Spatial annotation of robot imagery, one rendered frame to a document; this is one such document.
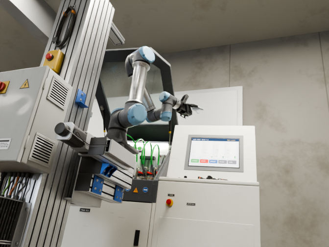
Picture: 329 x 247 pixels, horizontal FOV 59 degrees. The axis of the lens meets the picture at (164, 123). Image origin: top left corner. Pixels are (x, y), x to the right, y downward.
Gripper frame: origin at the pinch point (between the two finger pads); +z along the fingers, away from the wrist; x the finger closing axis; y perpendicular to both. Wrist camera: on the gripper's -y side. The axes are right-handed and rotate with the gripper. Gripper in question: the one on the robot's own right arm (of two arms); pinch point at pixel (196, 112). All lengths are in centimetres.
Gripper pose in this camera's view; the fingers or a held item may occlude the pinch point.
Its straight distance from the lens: 219.0
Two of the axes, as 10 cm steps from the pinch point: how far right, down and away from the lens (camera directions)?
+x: 7.0, -3.4, -6.3
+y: -0.1, 8.7, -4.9
